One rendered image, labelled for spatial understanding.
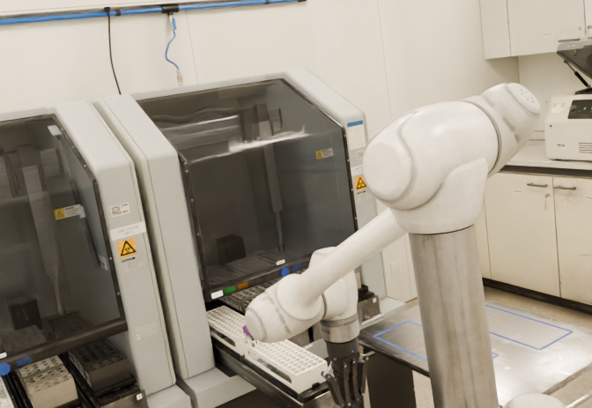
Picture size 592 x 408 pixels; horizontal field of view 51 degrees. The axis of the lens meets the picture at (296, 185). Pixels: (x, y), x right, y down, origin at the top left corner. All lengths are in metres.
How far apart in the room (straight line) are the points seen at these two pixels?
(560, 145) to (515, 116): 2.77
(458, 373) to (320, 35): 2.71
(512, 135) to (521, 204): 3.00
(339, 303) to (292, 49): 2.18
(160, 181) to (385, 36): 2.23
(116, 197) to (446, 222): 1.13
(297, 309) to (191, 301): 0.73
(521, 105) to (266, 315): 0.63
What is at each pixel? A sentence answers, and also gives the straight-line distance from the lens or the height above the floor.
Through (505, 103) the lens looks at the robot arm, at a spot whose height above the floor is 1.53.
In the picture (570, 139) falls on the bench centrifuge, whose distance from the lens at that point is 3.73.
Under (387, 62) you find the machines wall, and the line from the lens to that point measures 3.78.
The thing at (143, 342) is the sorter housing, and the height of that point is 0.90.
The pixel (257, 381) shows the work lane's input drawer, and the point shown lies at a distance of 1.83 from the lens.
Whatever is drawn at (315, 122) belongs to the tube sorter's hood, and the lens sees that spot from 2.16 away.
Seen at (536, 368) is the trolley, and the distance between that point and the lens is 1.70.
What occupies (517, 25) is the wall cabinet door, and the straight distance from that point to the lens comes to 4.20.
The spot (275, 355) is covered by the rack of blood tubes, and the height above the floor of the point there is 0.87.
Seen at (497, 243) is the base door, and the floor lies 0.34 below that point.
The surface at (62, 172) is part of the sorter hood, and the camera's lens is 1.83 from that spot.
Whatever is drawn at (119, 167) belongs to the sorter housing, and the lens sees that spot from 1.81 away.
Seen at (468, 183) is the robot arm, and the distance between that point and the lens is 0.91.
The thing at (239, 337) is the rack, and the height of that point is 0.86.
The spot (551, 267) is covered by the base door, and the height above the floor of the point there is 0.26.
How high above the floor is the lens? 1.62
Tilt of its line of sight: 11 degrees down
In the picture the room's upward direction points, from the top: 8 degrees counter-clockwise
